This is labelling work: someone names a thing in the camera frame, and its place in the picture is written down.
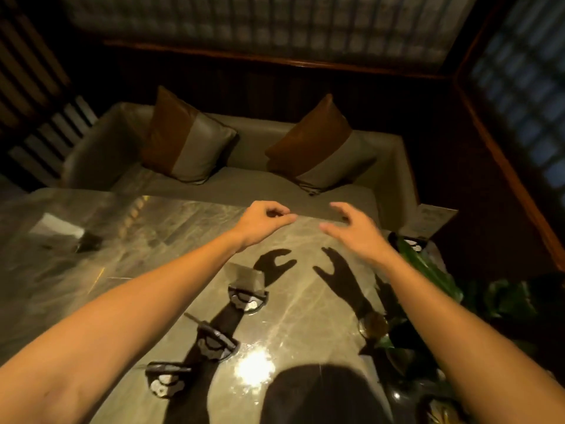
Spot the person's right hand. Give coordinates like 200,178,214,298
318,201,390,266

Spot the person's left forearm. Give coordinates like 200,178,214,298
0,229,248,424

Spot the green leafy plant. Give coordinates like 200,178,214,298
360,236,565,424

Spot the brown and grey cushion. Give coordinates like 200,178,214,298
264,93,379,196
140,85,239,186

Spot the lattice window screen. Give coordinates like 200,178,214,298
57,0,479,73
463,0,565,203

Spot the small dark table object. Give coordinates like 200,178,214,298
73,231,101,254

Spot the slatted wooden partition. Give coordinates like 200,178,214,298
0,0,99,188

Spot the round glass vase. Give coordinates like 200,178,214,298
358,311,390,341

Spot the person's right forearm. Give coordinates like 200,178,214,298
375,247,565,424

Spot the grey upholstered sofa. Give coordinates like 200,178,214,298
59,100,420,228

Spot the person's left hand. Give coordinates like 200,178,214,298
237,200,298,253

